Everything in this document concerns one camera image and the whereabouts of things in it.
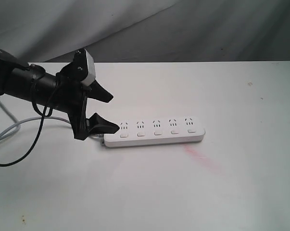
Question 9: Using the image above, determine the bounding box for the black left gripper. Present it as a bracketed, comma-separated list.
[55, 62, 120, 140]

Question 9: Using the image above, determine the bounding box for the white five-outlet power strip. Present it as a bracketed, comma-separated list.
[103, 116, 205, 148]

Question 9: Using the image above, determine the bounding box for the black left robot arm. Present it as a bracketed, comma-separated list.
[0, 48, 119, 141]

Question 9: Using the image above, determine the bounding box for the grey backdrop cloth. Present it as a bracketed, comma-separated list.
[0, 0, 290, 62]

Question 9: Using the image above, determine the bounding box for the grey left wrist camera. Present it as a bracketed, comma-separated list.
[73, 48, 96, 86]

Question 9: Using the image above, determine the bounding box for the black left camera cable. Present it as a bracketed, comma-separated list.
[0, 63, 88, 166]

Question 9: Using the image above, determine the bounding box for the grey power cable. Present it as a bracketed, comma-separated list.
[0, 101, 105, 148]

